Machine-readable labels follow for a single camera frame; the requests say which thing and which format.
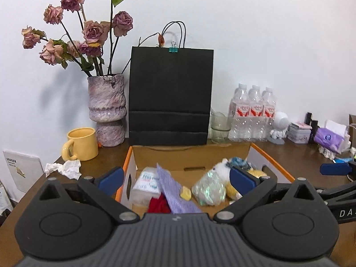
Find purple ceramic vase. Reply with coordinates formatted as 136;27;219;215
87;74;127;147

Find yellow white plush toy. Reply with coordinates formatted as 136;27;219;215
212;158;267;201

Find blue patterned wrapper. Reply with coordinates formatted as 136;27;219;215
227;157;253;171

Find black small bottle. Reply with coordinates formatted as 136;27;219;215
304;112;319;144

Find dried pink roses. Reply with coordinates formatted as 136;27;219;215
21;0;133;77

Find black paper bag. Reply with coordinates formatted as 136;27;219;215
129;20;214;146

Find iridescent plastic wrap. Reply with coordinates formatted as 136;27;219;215
191;171;226;206

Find water bottle left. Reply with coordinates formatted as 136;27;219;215
228;83;250;142

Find glass jar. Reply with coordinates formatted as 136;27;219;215
210;109;231;144

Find water bottle middle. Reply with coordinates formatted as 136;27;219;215
249;85;264;140

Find crumpled white paper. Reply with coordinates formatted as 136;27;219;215
44;160;81;180

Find purple tissue pack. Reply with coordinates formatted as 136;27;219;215
314;128;346;153

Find red cardboard box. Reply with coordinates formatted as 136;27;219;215
115;143;294;216

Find white astronaut figurine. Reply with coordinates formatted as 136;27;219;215
267;111;290;145

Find water bottle right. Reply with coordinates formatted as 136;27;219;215
262;87;276;140

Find yellow mug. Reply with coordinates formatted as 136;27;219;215
61;127;98;162

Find red rose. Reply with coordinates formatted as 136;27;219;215
147;193;171;213

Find small tin box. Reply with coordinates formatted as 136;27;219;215
287;122;312;144

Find purple fabric pouch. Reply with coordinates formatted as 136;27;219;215
156;164;202;214

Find yellow eraser block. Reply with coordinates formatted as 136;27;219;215
180;186;192;201

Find white wet wipes container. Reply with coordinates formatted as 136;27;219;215
130;167;162;207

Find water bottle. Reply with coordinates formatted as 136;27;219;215
262;87;276;140
228;83;250;142
249;85;264;140

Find teal binder clip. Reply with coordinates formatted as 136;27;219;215
169;42;179;53

